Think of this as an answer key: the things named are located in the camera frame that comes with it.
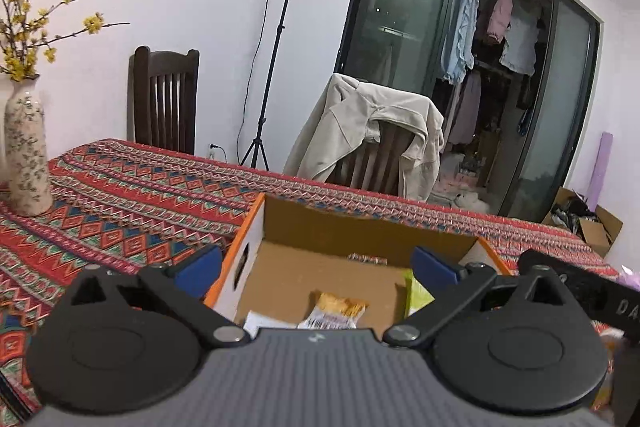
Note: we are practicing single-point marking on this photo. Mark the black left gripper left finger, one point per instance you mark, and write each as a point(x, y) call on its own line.
point(116, 343)

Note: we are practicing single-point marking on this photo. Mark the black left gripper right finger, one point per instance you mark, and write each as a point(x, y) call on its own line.
point(515, 344)

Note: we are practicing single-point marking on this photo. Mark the green white nut bar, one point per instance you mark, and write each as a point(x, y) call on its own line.
point(417, 296)

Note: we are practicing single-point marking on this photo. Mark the orange white snack packet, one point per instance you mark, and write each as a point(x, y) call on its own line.
point(333, 312)

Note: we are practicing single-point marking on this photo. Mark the purple tissue pack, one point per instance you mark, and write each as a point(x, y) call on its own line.
point(629, 278)

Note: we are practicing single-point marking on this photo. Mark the brown cardboard box on floor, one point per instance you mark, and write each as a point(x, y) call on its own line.
point(597, 228)

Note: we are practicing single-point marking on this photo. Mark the purple rolled mat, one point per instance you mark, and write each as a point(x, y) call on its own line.
point(599, 171)

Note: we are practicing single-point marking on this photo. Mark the patterned red tablecloth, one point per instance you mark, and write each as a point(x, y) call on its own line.
point(124, 205)

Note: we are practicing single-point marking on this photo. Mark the small striped snack in box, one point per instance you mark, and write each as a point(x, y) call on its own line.
point(372, 260)

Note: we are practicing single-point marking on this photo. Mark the red orange cardboard box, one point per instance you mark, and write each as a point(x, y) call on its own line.
point(286, 253)

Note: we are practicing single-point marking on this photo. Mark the floral ceramic vase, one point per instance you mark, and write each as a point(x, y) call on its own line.
point(26, 151)

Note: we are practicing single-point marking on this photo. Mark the chair with beige jacket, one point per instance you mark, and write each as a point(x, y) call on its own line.
point(374, 166)

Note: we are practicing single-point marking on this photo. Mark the dark wooden chair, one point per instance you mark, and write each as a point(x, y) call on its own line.
point(164, 86)

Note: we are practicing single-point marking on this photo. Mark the dark framed glass door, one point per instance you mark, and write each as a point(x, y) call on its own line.
point(512, 79)

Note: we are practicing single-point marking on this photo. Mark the beige jacket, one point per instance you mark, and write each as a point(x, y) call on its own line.
point(351, 112)

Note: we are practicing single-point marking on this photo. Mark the black light stand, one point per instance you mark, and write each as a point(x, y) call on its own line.
point(256, 150)

